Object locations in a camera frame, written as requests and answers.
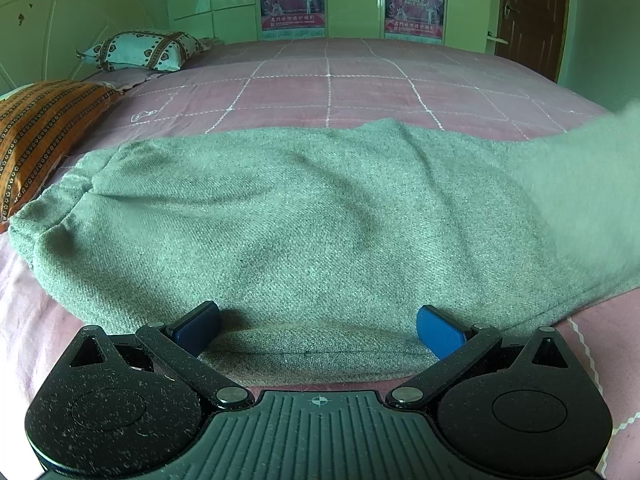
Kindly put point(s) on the pink checked blanket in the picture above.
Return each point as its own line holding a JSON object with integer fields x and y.
{"x": 350, "y": 80}

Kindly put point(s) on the white corner shelf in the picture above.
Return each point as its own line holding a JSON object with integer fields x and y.
{"x": 496, "y": 38}

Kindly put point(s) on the cream headboard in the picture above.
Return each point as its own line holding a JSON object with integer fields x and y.
{"x": 60, "y": 35}

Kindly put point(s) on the grey-green pants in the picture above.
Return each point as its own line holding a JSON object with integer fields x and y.
{"x": 310, "y": 220}

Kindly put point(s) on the brown wooden door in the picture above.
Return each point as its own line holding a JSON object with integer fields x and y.
{"x": 532, "y": 15}

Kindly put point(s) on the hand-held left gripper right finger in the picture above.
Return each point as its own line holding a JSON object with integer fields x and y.
{"x": 440, "y": 331}

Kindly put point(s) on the pink pillow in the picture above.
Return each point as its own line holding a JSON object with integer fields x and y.
{"x": 117, "y": 76}

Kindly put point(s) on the orange striped pillow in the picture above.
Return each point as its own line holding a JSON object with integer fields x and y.
{"x": 35, "y": 135}

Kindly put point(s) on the white patterned pillow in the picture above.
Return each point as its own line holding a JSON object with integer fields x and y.
{"x": 137, "y": 50}

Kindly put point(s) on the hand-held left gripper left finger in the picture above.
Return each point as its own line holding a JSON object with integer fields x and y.
{"x": 196, "y": 329}

